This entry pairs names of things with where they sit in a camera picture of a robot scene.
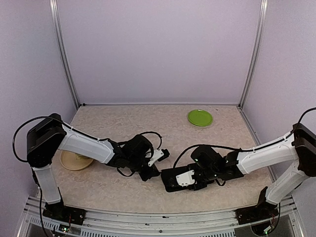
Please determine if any black tool pouch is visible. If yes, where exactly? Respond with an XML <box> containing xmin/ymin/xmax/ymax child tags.
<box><xmin>161</xmin><ymin>163</ymin><xmax>244</xmax><ymax>193</ymax></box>

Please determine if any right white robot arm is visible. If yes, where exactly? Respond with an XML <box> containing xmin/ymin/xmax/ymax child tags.
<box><xmin>191</xmin><ymin>123</ymin><xmax>316</xmax><ymax>219</ymax></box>

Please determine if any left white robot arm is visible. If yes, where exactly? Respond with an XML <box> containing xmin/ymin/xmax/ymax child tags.
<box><xmin>27</xmin><ymin>113</ymin><xmax>160</xmax><ymax>220</ymax></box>

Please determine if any green plate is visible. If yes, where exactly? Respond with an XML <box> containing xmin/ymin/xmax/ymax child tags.
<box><xmin>188</xmin><ymin>109</ymin><xmax>213</xmax><ymax>127</ymax></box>

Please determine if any green bowl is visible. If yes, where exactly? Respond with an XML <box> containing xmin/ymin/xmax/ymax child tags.
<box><xmin>75</xmin><ymin>154</ymin><xmax>88</xmax><ymax>160</ymax></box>

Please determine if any beige plate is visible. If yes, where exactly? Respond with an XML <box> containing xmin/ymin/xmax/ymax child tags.
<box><xmin>60</xmin><ymin>151</ymin><xmax>94</xmax><ymax>171</ymax></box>

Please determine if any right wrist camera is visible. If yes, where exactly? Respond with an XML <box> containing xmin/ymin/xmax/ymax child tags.
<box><xmin>176</xmin><ymin>170</ymin><xmax>196</xmax><ymax>187</ymax></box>

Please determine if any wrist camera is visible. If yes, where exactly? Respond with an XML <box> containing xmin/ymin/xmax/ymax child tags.
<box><xmin>148</xmin><ymin>149</ymin><xmax>170</xmax><ymax>167</ymax></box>
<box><xmin>176</xmin><ymin>170</ymin><xmax>196</xmax><ymax>187</ymax></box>

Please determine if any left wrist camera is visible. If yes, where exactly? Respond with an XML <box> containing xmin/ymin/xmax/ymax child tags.
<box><xmin>148</xmin><ymin>149</ymin><xmax>170</xmax><ymax>167</ymax></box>

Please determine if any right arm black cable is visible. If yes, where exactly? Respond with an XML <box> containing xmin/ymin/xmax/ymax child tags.
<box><xmin>209</xmin><ymin>107</ymin><xmax>316</xmax><ymax>153</ymax></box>

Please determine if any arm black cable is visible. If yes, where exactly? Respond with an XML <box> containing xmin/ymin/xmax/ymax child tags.
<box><xmin>11</xmin><ymin>117</ymin><xmax>65</xmax><ymax>163</ymax></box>
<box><xmin>209</xmin><ymin>107</ymin><xmax>316</xmax><ymax>153</ymax></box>

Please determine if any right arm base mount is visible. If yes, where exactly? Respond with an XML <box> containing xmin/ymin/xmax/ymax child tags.
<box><xmin>235</xmin><ymin>205</ymin><xmax>278</xmax><ymax>225</ymax></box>

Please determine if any front aluminium rail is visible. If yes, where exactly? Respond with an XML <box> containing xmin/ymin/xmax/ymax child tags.
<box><xmin>15</xmin><ymin>197</ymin><xmax>306</xmax><ymax>237</ymax></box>

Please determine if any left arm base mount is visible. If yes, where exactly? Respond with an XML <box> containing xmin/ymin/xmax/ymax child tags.
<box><xmin>43</xmin><ymin>200</ymin><xmax>86</xmax><ymax>225</ymax></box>

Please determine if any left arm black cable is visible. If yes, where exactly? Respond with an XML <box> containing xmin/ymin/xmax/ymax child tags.
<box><xmin>11</xmin><ymin>117</ymin><xmax>65</xmax><ymax>163</ymax></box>

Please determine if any right aluminium frame post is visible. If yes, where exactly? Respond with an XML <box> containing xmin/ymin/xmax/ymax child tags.
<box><xmin>238</xmin><ymin>0</ymin><xmax>268</xmax><ymax>110</ymax></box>

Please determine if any aluminium frame post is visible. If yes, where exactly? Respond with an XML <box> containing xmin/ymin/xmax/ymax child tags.
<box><xmin>49</xmin><ymin>0</ymin><xmax>80</xmax><ymax>109</ymax></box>
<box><xmin>238</xmin><ymin>0</ymin><xmax>268</xmax><ymax>110</ymax></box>

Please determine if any left aluminium frame post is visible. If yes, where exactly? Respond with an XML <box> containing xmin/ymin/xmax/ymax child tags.
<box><xmin>49</xmin><ymin>0</ymin><xmax>80</xmax><ymax>109</ymax></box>

